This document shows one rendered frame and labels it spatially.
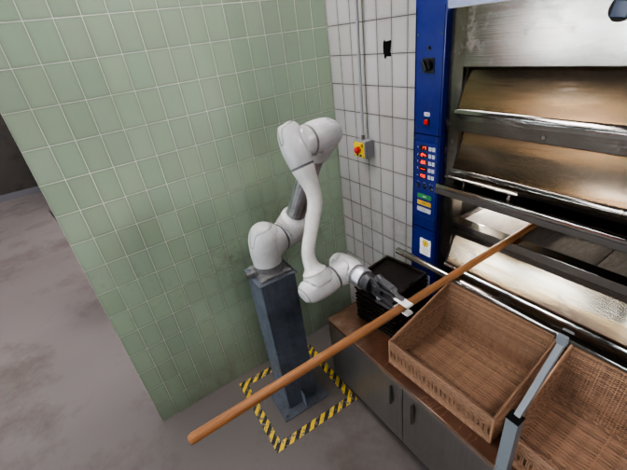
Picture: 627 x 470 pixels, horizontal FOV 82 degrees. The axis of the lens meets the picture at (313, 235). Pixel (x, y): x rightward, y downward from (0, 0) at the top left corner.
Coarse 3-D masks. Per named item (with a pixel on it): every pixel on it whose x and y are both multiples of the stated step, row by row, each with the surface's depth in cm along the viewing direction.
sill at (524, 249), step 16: (464, 224) 177; (496, 240) 164; (528, 256) 154; (544, 256) 148; (560, 256) 146; (576, 272) 140; (592, 272) 136; (608, 272) 135; (608, 288) 132; (624, 288) 128
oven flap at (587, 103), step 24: (480, 72) 145; (504, 72) 137; (528, 72) 131; (552, 72) 124; (576, 72) 119; (600, 72) 114; (624, 72) 109; (480, 96) 146; (504, 96) 138; (528, 96) 131; (552, 96) 125; (576, 96) 119; (600, 96) 114; (624, 96) 109; (528, 120) 130; (552, 120) 123; (576, 120) 118; (600, 120) 114; (624, 120) 110
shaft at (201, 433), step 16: (528, 224) 165; (512, 240) 157; (480, 256) 148; (464, 272) 143; (432, 288) 135; (384, 320) 125; (352, 336) 119; (320, 352) 115; (336, 352) 116; (304, 368) 111; (272, 384) 107; (256, 400) 104; (224, 416) 100; (192, 432) 97; (208, 432) 97
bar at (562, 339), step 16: (416, 256) 159; (448, 272) 147; (480, 288) 136; (496, 304) 130; (512, 304) 127; (528, 320) 122; (544, 320) 119; (560, 336) 113; (560, 352) 114; (592, 352) 107; (608, 352) 106; (544, 368) 115; (624, 368) 102; (528, 400) 114; (512, 416) 115; (512, 432) 115; (512, 448) 118; (496, 464) 128
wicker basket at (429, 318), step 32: (448, 288) 193; (416, 320) 186; (448, 320) 196; (480, 320) 181; (512, 320) 168; (416, 352) 187; (448, 352) 184; (480, 352) 182; (512, 352) 170; (448, 384) 152; (480, 384) 166; (512, 384) 164; (480, 416) 143
